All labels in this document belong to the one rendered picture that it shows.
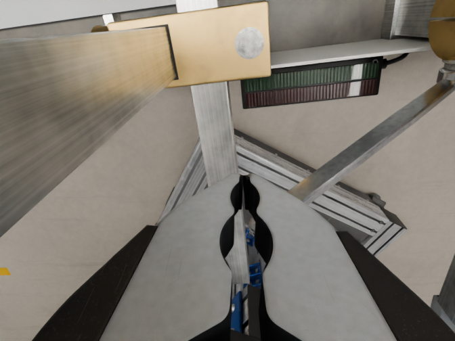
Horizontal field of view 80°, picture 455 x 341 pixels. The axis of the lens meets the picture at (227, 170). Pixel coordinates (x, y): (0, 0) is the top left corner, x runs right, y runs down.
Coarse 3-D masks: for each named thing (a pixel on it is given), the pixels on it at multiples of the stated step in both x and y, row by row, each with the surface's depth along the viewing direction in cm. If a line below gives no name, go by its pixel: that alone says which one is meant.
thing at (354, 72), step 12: (288, 72) 33; (300, 72) 33; (312, 72) 33; (324, 72) 33; (336, 72) 33; (348, 72) 33; (360, 72) 33; (372, 72) 33; (252, 84) 34; (264, 84) 34; (276, 84) 34; (288, 84) 34; (300, 84) 34; (312, 84) 34
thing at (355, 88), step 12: (336, 84) 34; (348, 84) 34; (360, 84) 33; (372, 84) 33; (252, 96) 35; (264, 96) 35; (276, 96) 34; (288, 96) 34; (300, 96) 34; (312, 96) 34; (324, 96) 34; (336, 96) 34; (348, 96) 34
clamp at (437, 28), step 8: (440, 0) 18; (448, 0) 18; (440, 8) 18; (448, 8) 18; (432, 16) 19; (440, 16) 19; (448, 16) 18; (432, 24) 19; (440, 24) 19; (448, 24) 18; (432, 32) 20; (440, 32) 19; (448, 32) 18; (432, 40) 20; (440, 40) 19; (448, 40) 18; (432, 48) 20; (440, 48) 19; (448, 48) 18; (440, 56) 19; (448, 56) 18
